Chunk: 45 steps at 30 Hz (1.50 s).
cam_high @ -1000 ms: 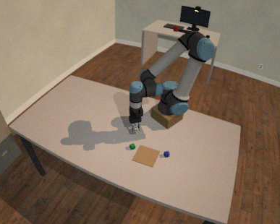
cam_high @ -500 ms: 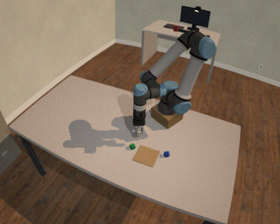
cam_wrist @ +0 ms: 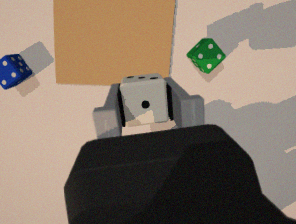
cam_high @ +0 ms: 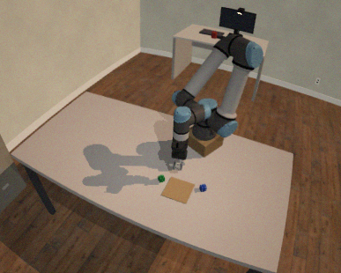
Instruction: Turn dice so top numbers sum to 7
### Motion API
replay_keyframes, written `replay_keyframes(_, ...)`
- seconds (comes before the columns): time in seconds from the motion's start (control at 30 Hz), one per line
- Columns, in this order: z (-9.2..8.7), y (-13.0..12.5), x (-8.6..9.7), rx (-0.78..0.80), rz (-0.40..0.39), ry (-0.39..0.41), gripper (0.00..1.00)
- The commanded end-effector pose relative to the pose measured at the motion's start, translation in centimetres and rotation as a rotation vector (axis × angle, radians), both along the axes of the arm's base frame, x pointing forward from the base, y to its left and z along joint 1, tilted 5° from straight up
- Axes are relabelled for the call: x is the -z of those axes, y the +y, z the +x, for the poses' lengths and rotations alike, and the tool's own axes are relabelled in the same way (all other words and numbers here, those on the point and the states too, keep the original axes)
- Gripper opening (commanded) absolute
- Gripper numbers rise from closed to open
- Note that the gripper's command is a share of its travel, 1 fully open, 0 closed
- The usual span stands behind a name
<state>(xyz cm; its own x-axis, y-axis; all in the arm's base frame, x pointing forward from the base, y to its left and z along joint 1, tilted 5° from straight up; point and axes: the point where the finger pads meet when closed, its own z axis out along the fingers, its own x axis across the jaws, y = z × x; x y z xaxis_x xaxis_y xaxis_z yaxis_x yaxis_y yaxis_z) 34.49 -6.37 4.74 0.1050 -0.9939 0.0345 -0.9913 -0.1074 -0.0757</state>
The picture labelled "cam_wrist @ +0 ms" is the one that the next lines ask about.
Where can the green die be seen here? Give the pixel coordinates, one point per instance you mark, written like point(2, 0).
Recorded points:
point(206, 55)

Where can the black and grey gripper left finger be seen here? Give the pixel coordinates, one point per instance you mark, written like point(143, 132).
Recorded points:
point(109, 119)

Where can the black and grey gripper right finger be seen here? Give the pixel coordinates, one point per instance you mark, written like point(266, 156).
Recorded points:
point(186, 110)

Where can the blue die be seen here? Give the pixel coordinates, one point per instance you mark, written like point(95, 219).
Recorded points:
point(13, 70)

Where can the beige die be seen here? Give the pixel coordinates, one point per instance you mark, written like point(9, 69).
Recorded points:
point(144, 99)

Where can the tan square mat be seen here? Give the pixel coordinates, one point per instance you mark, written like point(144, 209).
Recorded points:
point(98, 42)

